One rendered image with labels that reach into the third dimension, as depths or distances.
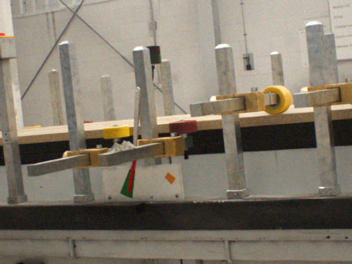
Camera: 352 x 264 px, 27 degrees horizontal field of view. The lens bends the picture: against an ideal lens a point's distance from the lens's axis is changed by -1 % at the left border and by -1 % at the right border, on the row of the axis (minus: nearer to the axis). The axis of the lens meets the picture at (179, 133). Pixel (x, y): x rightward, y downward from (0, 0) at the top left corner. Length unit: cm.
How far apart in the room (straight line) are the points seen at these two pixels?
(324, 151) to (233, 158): 25
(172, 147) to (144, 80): 20
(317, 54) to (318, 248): 49
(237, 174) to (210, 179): 29
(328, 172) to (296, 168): 27
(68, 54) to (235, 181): 63
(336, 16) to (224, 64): 739
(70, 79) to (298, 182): 72
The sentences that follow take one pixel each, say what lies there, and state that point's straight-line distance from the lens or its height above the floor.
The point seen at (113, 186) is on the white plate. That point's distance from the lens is 213.
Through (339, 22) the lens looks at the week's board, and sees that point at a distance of 928.
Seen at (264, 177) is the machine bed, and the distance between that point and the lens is 215.
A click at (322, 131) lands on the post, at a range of 185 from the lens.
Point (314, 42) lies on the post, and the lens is 185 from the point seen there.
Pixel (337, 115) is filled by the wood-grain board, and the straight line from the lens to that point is 205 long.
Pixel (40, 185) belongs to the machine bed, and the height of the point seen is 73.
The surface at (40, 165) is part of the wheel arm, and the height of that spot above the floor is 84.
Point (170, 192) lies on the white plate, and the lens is 204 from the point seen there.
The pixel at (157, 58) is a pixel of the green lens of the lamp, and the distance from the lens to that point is 209.
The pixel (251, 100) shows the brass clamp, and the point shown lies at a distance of 190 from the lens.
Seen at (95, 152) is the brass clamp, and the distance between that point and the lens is 215.
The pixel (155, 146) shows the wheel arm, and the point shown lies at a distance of 199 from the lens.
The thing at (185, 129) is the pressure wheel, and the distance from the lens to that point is 212.
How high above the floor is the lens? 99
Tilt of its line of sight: 3 degrees down
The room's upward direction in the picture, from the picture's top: 6 degrees counter-clockwise
